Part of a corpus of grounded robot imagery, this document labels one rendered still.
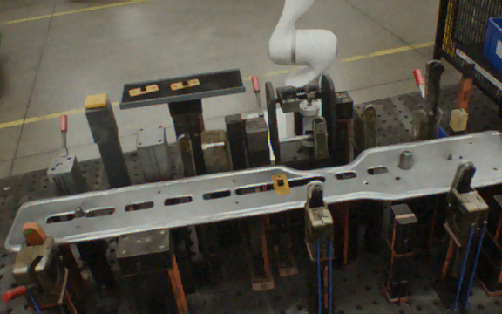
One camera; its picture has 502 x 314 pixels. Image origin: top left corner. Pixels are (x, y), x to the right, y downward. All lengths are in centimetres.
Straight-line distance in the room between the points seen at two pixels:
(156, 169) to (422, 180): 71
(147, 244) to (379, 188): 59
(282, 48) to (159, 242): 81
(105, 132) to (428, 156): 94
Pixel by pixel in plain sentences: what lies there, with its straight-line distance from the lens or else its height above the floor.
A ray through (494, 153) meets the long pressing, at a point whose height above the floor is 100.
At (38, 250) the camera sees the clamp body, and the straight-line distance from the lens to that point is 121.
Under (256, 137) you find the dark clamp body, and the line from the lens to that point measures 141.
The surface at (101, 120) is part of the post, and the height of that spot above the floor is 110.
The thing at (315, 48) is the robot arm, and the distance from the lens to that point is 166.
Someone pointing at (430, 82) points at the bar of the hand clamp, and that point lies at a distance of 147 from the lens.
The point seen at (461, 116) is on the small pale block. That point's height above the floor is 106.
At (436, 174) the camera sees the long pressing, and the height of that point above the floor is 100.
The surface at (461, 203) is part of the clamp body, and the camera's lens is 124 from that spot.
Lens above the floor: 181
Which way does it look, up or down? 35 degrees down
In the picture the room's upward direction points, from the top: 6 degrees counter-clockwise
